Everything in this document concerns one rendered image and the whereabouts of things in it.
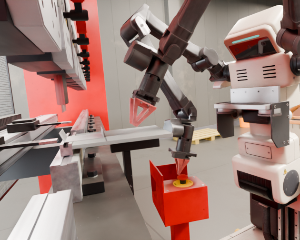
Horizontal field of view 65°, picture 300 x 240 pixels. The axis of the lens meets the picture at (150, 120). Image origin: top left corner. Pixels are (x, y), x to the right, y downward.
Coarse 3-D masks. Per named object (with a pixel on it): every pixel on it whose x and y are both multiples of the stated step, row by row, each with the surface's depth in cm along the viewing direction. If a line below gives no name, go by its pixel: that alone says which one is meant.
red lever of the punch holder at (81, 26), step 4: (76, 24) 55; (80, 24) 55; (84, 24) 55; (80, 28) 56; (84, 28) 56; (80, 32) 57; (84, 32) 57; (80, 36) 58; (84, 36) 58; (72, 40) 59; (76, 40) 59; (80, 40) 59; (84, 40) 59; (88, 40) 59; (80, 44) 60; (84, 44) 60; (88, 44) 60
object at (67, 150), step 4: (68, 136) 74; (60, 144) 61; (64, 144) 63; (68, 144) 61; (60, 148) 60; (64, 148) 61; (68, 148) 61; (60, 152) 60; (64, 152) 61; (68, 152) 61; (72, 152) 61
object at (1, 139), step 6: (0, 138) 66; (0, 144) 65; (6, 144) 64; (12, 144) 63; (18, 144) 62; (24, 144) 63; (30, 144) 63; (36, 144) 63; (42, 144) 64; (0, 150) 65
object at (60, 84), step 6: (54, 78) 59; (60, 78) 60; (60, 84) 60; (66, 84) 69; (60, 90) 60; (66, 90) 67; (60, 96) 60; (66, 96) 65; (60, 102) 60; (66, 102) 64
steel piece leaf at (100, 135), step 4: (72, 136) 70; (76, 136) 70; (80, 136) 69; (84, 136) 69; (88, 136) 68; (92, 136) 68; (96, 136) 67; (100, 136) 67; (68, 140) 64; (72, 140) 63; (76, 140) 63; (80, 140) 63
